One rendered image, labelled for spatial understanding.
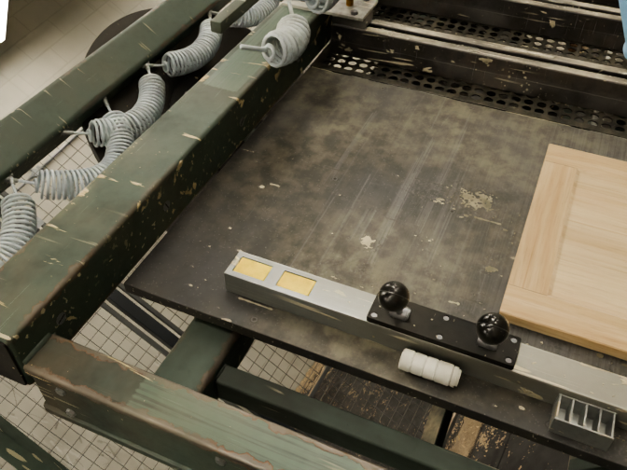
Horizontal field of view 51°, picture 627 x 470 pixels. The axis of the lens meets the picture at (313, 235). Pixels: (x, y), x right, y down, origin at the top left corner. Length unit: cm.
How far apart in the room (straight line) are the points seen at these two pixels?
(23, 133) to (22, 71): 470
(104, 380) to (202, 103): 54
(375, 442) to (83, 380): 38
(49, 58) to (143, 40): 454
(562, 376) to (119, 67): 126
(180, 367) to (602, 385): 56
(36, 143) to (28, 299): 67
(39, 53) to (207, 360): 552
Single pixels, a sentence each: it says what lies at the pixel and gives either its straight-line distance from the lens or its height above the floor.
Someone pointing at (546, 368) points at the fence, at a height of 131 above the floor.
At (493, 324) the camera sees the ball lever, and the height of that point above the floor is 144.
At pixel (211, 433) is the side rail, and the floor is 159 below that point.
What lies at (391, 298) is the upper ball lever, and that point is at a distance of 78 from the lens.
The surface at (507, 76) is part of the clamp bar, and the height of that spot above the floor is 146.
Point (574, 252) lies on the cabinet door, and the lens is 109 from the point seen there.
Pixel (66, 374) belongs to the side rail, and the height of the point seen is 176.
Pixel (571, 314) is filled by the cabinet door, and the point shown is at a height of 128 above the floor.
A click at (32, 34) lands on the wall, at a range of 643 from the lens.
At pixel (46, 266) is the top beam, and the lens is 94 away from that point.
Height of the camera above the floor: 178
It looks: 10 degrees down
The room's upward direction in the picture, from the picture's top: 49 degrees counter-clockwise
